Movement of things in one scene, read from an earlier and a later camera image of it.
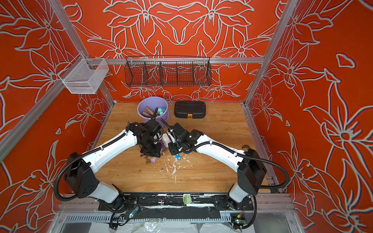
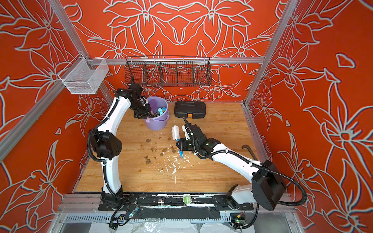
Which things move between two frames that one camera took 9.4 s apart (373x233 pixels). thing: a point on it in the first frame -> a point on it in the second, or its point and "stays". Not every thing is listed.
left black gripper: (157, 153) -> (147, 114)
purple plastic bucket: (154, 107) stays
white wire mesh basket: (84, 75) stays
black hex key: (248, 147) stays
